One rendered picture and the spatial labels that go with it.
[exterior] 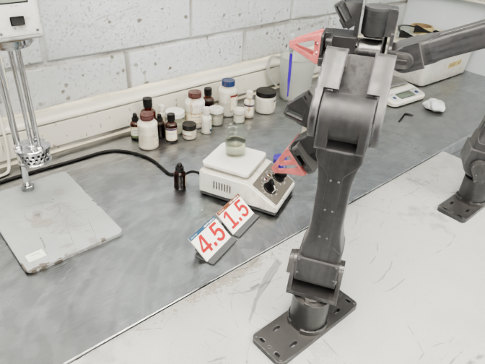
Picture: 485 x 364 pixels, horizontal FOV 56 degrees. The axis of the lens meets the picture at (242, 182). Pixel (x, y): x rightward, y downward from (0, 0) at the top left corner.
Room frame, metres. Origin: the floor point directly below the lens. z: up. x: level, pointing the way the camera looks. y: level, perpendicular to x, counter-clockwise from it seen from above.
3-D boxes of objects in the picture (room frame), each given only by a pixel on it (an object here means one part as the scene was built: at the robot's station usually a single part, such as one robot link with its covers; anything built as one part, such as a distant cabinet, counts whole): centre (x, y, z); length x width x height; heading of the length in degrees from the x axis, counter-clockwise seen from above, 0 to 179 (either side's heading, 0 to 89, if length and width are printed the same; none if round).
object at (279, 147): (1.06, -0.10, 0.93); 0.04 x 0.04 x 0.06
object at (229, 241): (0.71, 0.05, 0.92); 0.09 x 0.06 x 0.04; 152
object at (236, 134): (0.95, 0.02, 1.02); 0.06 x 0.05 x 0.08; 107
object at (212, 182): (0.93, 0.00, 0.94); 0.22 x 0.13 x 0.08; 67
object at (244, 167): (0.94, 0.02, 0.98); 0.12 x 0.12 x 0.01; 67
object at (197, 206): (0.83, 0.10, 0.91); 0.06 x 0.06 x 0.02
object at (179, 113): (1.23, 0.21, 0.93); 0.06 x 0.06 x 0.07
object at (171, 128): (1.16, 0.21, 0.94); 0.03 x 0.03 x 0.08
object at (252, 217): (0.80, 0.00, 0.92); 0.09 x 0.06 x 0.04; 152
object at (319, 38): (1.06, -0.14, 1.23); 0.09 x 0.07 x 0.07; 75
